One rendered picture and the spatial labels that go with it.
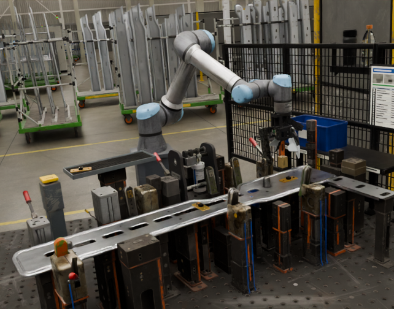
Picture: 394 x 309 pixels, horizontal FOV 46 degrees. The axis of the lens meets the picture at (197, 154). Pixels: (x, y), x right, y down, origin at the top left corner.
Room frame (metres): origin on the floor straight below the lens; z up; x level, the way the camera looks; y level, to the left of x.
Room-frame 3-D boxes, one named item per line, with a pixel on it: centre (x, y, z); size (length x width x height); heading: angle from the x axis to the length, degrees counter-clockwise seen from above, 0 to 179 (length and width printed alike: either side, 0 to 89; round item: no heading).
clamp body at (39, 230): (1.54, 0.59, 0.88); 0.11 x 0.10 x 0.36; 31
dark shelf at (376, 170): (2.33, -0.67, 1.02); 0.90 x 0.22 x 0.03; 31
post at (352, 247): (1.85, -0.63, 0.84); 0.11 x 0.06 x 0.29; 31
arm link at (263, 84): (1.98, -0.29, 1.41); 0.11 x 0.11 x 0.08; 50
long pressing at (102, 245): (1.69, 0.01, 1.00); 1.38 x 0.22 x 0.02; 121
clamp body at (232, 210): (1.58, -0.14, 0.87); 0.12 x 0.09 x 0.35; 31
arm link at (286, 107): (1.93, -0.38, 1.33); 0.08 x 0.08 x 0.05
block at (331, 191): (1.82, -0.56, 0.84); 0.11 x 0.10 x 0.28; 31
